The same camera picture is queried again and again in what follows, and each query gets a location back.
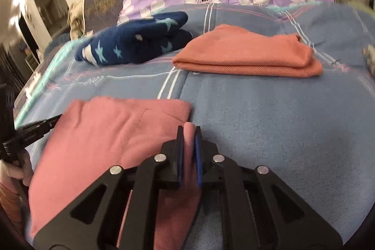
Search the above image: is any navy star-print fleece garment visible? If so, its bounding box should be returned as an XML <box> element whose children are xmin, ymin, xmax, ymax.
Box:
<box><xmin>74</xmin><ymin>11</ymin><xmax>194</xmax><ymax>67</ymax></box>

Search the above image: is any blue plaid bed sheet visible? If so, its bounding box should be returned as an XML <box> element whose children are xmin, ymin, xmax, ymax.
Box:
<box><xmin>15</xmin><ymin>1</ymin><xmax>375</xmax><ymax>245</ymax></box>

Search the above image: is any teal blanket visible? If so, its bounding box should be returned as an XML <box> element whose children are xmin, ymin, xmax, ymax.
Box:
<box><xmin>15</xmin><ymin>39</ymin><xmax>88</xmax><ymax>122</ymax></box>

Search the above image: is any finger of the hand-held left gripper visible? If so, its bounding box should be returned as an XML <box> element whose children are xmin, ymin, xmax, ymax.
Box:
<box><xmin>3</xmin><ymin>114</ymin><xmax>63</xmax><ymax>157</ymax></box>

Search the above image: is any beige striped cloth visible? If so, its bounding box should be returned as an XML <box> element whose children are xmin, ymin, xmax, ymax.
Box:
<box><xmin>68</xmin><ymin>1</ymin><xmax>87</xmax><ymax>40</ymax></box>

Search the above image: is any small patterned white cloth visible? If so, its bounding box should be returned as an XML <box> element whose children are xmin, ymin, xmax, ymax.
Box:
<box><xmin>363</xmin><ymin>44</ymin><xmax>375</xmax><ymax>76</ymax></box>

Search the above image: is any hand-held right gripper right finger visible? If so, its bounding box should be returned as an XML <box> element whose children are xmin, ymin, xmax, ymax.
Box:
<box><xmin>194</xmin><ymin>125</ymin><xmax>343</xmax><ymax>250</ymax></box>

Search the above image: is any orange folded garment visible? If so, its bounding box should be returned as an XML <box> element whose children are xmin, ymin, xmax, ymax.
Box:
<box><xmin>172</xmin><ymin>24</ymin><xmax>323</xmax><ymax>78</ymax></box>

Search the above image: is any person's left forearm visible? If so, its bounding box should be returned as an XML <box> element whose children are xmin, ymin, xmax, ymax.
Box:
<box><xmin>0</xmin><ymin>179</ymin><xmax>25</xmax><ymax>228</ymax></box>

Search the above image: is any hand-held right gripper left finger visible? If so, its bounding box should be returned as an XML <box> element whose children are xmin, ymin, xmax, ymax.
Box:
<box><xmin>33</xmin><ymin>125</ymin><xmax>186</xmax><ymax>250</ymax></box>

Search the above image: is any pink long-sleeve top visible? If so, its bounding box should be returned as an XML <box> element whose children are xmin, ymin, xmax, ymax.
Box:
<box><xmin>28</xmin><ymin>96</ymin><xmax>203</xmax><ymax>250</ymax></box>

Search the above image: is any person's left hand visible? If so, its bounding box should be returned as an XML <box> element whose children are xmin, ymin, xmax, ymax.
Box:
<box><xmin>0</xmin><ymin>150</ymin><xmax>33</xmax><ymax>187</ymax></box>

